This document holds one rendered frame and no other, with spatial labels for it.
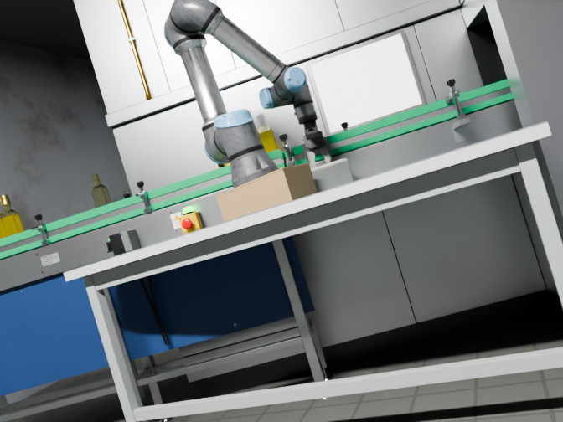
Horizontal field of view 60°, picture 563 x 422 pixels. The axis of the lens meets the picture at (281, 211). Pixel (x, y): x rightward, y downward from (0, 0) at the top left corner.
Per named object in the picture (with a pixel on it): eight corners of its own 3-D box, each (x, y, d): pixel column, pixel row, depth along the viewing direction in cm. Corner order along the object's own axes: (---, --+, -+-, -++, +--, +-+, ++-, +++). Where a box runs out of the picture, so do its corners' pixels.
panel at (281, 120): (426, 106, 207) (402, 30, 207) (426, 105, 204) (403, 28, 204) (228, 170, 219) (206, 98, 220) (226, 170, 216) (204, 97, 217)
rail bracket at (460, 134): (467, 140, 187) (450, 84, 187) (479, 135, 170) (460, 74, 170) (455, 144, 187) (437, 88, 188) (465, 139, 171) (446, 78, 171)
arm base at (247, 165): (271, 172, 143) (259, 141, 143) (227, 191, 147) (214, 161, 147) (285, 171, 157) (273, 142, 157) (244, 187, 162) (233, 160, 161)
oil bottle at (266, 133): (286, 173, 204) (271, 124, 204) (284, 172, 198) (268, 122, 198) (272, 177, 205) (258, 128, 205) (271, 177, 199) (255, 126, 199)
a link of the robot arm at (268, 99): (266, 80, 166) (294, 76, 170) (255, 92, 176) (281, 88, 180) (273, 102, 165) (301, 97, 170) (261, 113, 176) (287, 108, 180)
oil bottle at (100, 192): (119, 227, 225) (103, 173, 226) (114, 228, 220) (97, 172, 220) (108, 231, 226) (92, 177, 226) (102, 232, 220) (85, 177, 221)
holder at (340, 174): (353, 185, 191) (347, 166, 191) (353, 183, 164) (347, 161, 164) (311, 198, 194) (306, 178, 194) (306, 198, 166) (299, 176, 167)
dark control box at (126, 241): (142, 249, 194) (136, 229, 194) (132, 251, 186) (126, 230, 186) (123, 254, 195) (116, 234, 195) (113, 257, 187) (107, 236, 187)
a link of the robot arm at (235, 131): (235, 151, 144) (217, 109, 144) (221, 162, 156) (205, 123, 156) (269, 141, 149) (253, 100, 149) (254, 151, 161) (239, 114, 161)
